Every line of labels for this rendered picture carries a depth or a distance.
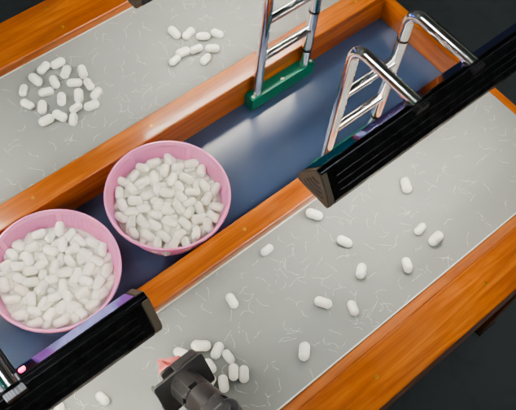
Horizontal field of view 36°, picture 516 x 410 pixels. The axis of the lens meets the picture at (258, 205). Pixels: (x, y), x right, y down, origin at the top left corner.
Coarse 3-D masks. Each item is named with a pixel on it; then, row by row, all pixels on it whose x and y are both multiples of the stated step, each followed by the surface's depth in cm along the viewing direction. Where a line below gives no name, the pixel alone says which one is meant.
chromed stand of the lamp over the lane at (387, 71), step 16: (416, 16) 150; (400, 32) 156; (432, 32) 148; (448, 32) 149; (352, 48) 146; (400, 48) 159; (448, 48) 147; (464, 48) 146; (352, 64) 149; (368, 64) 144; (384, 64) 143; (464, 64) 146; (480, 64) 146; (352, 80) 153; (368, 80) 160; (384, 80) 143; (400, 80) 141; (336, 96) 159; (384, 96) 173; (400, 96) 141; (416, 96) 140; (336, 112) 162; (352, 112) 171; (416, 112) 139; (336, 128) 167
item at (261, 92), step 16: (272, 0) 160; (304, 0) 170; (320, 0) 173; (272, 16) 166; (304, 32) 181; (272, 48) 178; (304, 48) 187; (256, 64) 178; (304, 64) 192; (256, 80) 182; (272, 80) 190; (288, 80) 191; (256, 96) 188; (272, 96) 192
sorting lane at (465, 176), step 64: (448, 128) 184; (512, 128) 186; (384, 192) 174; (448, 192) 176; (512, 192) 177; (256, 256) 164; (320, 256) 166; (384, 256) 167; (448, 256) 168; (192, 320) 157; (256, 320) 158; (320, 320) 159; (384, 320) 160; (128, 384) 150; (256, 384) 151
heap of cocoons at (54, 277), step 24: (24, 240) 163; (48, 240) 163; (72, 240) 164; (96, 240) 163; (0, 264) 159; (24, 264) 160; (48, 264) 162; (72, 264) 160; (96, 264) 161; (0, 288) 157; (24, 288) 157; (48, 288) 159; (72, 288) 160; (96, 288) 158; (24, 312) 154; (48, 312) 155; (72, 312) 157
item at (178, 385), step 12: (192, 360) 135; (204, 360) 136; (180, 372) 134; (192, 372) 133; (204, 372) 137; (168, 384) 133; (180, 384) 131; (192, 384) 130; (156, 396) 133; (168, 396) 134; (180, 396) 131; (168, 408) 134
